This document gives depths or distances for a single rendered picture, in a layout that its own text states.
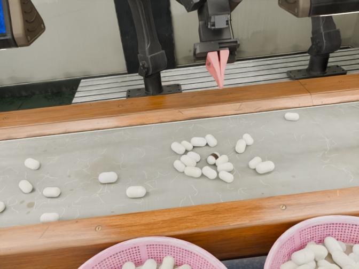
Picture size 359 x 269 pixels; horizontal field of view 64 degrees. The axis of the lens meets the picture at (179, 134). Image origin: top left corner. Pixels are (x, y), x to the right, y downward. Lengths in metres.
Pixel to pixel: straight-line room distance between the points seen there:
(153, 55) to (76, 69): 1.89
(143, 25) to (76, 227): 0.63
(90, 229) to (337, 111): 0.64
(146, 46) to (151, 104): 0.23
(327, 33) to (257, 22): 1.70
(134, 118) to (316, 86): 0.50
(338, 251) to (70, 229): 0.42
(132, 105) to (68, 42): 1.97
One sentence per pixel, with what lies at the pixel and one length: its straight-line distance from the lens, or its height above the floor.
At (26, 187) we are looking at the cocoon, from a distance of 0.66.
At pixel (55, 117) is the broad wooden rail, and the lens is 0.84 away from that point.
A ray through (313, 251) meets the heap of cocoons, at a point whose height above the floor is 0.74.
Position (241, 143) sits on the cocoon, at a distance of 0.64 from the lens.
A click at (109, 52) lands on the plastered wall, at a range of 2.70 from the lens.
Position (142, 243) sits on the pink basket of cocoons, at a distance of 0.48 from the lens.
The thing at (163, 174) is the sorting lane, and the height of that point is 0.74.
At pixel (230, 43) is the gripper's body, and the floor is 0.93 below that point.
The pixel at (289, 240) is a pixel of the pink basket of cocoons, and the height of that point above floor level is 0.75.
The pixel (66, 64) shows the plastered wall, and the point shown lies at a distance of 2.81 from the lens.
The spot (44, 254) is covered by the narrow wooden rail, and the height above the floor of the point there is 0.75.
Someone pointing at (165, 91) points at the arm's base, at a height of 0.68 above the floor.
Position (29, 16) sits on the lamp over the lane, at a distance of 0.46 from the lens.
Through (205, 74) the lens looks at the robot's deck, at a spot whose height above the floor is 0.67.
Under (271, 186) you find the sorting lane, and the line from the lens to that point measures 0.58.
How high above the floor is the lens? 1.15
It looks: 36 degrees down
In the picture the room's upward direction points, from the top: 6 degrees counter-clockwise
